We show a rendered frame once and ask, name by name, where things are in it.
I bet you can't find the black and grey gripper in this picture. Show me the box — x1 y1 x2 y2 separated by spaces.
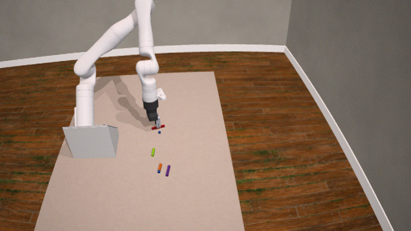
142 89 166 128

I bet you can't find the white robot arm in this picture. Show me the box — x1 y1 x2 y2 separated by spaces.
74 0 159 126

